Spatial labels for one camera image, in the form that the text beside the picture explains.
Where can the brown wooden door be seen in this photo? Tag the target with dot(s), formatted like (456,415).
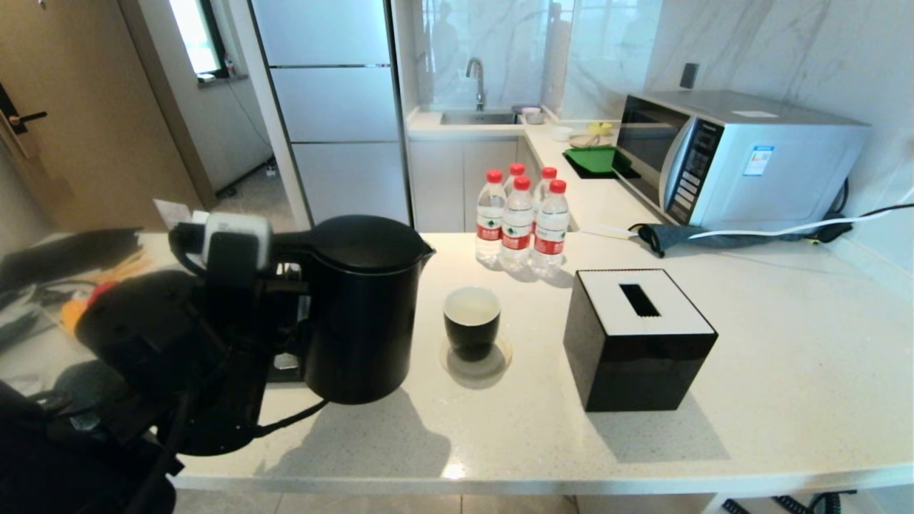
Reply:
(93,107)

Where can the yellow kitchen item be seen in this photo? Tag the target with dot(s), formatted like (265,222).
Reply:
(600,128)

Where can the black tissue box white lid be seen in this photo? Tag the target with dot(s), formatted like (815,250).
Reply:
(635,357)

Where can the white kitchen cabinets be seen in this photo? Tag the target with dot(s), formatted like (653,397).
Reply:
(457,178)

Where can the white refrigerator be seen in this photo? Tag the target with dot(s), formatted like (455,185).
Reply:
(335,107)

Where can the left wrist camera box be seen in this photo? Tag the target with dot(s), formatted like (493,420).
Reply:
(235,239)

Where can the orange toy fruit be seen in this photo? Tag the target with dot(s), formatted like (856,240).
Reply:
(71,314)

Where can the chrome kitchen faucet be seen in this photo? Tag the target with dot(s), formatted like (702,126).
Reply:
(478,78)

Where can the black electric kettle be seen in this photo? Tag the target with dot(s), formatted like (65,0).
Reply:
(357,314)

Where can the red toy chili pepper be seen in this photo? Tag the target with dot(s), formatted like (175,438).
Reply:
(102,291)

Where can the acrylic wifi QR sign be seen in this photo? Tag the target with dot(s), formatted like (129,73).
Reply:
(173,213)

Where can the black mug white inside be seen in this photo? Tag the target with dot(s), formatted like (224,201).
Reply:
(471,328)

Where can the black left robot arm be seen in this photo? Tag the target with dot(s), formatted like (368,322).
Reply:
(128,321)

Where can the water bottle red cap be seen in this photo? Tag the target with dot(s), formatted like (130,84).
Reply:
(517,228)
(548,175)
(490,228)
(550,235)
(517,170)

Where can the black plastic sheet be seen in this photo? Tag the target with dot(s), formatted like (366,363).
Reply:
(64,253)

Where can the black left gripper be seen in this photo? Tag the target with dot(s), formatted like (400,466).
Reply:
(235,307)

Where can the small white cup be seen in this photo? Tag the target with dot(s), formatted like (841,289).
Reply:
(562,133)

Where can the silver microwave oven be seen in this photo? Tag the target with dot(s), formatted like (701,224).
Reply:
(778,171)

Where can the steel kitchen sink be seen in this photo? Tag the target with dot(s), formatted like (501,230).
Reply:
(478,118)

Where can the round white coaster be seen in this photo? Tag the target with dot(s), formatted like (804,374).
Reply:
(500,364)

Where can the green plastic tray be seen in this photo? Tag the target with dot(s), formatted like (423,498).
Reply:
(596,158)

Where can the window with dark frame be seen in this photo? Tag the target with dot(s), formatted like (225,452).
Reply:
(196,36)

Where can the dark wall socket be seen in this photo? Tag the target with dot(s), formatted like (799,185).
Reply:
(689,76)

